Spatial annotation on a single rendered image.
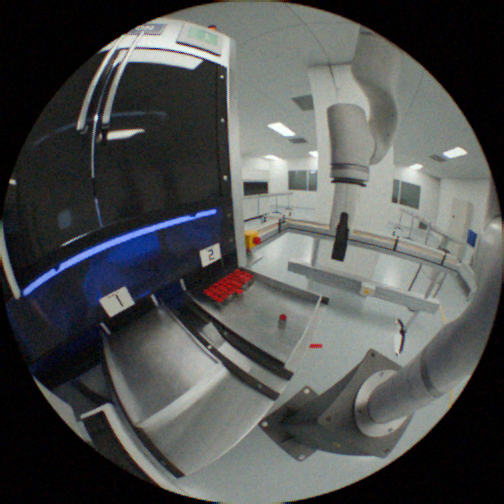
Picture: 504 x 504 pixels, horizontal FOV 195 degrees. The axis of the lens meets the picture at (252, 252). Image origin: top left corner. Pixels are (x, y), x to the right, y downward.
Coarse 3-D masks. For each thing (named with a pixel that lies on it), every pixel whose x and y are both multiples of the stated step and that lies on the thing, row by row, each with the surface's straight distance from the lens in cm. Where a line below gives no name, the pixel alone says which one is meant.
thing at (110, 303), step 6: (114, 294) 46; (120, 294) 46; (126, 294) 46; (102, 300) 46; (108, 300) 46; (114, 300) 46; (120, 300) 46; (126, 300) 47; (132, 300) 47; (108, 306) 47; (114, 306) 47; (120, 306) 47; (126, 306) 48; (108, 312) 48; (114, 312) 48
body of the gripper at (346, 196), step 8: (336, 184) 30; (344, 184) 29; (352, 184) 29; (360, 184) 31; (336, 192) 29; (344, 192) 29; (352, 192) 29; (336, 200) 29; (344, 200) 29; (352, 200) 29; (336, 208) 29; (344, 208) 29; (352, 208) 29; (336, 216) 29; (352, 216) 29; (336, 224) 29; (352, 224) 29; (352, 232) 31
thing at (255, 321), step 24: (264, 288) 56; (288, 288) 55; (216, 312) 49; (240, 312) 48; (264, 312) 48; (288, 312) 48; (312, 312) 50; (240, 336) 39; (264, 336) 42; (288, 336) 43; (288, 360) 38
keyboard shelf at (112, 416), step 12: (108, 408) 62; (108, 420) 62; (120, 420) 61; (120, 432) 59; (132, 444) 57; (132, 456) 58; (144, 456) 56; (144, 468) 56; (156, 468) 56; (156, 480) 56; (168, 480) 55; (180, 492) 55
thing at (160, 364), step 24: (168, 312) 56; (120, 336) 59; (144, 336) 53; (168, 336) 49; (192, 336) 42; (120, 360) 53; (144, 360) 48; (168, 360) 44; (192, 360) 42; (216, 360) 37; (120, 384) 49; (144, 384) 45; (168, 384) 42; (192, 384) 40; (144, 408) 44; (168, 408) 38
